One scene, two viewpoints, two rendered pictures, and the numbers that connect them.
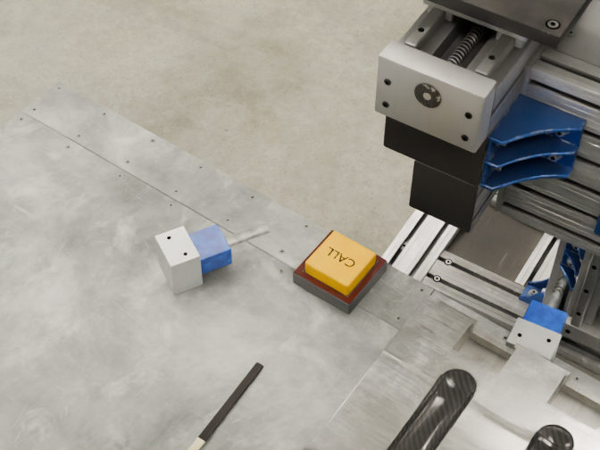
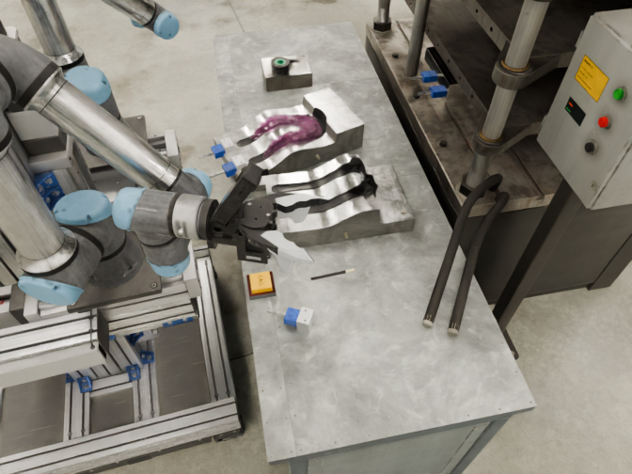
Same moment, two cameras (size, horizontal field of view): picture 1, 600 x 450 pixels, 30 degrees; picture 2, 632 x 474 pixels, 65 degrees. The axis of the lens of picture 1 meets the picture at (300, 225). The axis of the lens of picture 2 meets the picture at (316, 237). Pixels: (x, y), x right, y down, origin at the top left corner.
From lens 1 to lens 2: 1.46 m
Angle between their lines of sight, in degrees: 72
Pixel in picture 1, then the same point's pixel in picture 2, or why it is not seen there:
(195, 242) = (296, 317)
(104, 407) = (364, 300)
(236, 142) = not seen: outside the picture
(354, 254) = (256, 277)
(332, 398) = not seen: hidden behind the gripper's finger
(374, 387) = (300, 227)
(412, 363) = (286, 224)
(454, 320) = not seen: hidden behind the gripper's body
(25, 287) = (357, 359)
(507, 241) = (108, 408)
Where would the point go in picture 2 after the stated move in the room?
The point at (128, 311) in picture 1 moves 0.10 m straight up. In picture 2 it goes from (332, 324) to (333, 307)
